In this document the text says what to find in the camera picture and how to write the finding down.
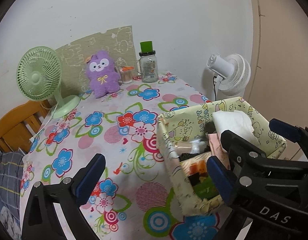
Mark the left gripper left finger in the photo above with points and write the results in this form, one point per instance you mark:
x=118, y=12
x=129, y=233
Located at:
x=40, y=217

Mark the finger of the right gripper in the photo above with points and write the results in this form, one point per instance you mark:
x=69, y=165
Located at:
x=285, y=130

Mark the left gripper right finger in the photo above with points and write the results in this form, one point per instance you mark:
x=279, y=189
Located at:
x=220, y=179

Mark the pink small box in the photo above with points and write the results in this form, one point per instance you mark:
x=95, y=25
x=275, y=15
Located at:
x=217, y=150

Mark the black plastic bag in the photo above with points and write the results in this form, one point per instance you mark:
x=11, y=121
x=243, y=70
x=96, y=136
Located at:
x=194, y=156

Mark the beige door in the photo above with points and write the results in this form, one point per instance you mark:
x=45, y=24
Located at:
x=279, y=84

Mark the small beige bottle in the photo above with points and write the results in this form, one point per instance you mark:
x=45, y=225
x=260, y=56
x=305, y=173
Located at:
x=188, y=147

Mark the yellow cartoon storage box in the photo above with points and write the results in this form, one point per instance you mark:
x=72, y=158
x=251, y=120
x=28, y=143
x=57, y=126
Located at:
x=188, y=124

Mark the blue plaid fabric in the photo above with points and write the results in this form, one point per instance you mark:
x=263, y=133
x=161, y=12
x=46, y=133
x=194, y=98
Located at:
x=11, y=172

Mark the white standing fan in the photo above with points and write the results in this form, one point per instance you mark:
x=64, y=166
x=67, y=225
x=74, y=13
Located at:
x=231, y=75

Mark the floral tablecloth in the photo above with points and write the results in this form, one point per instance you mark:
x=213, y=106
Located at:
x=134, y=198

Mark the wooden chair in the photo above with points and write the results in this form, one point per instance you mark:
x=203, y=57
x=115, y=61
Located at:
x=20, y=124

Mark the glass jar green lid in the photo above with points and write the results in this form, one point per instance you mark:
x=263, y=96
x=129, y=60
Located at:
x=148, y=62

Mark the small jar orange lid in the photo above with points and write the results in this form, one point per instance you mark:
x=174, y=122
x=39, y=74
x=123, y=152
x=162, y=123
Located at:
x=126, y=73

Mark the green desk fan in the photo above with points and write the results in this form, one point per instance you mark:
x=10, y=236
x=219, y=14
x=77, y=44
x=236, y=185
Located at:
x=39, y=77

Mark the purple plush toy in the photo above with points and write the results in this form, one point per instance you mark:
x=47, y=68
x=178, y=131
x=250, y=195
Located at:
x=100, y=70

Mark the green cartoon backboard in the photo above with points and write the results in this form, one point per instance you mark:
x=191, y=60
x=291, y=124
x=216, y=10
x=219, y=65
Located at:
x=119, y=44

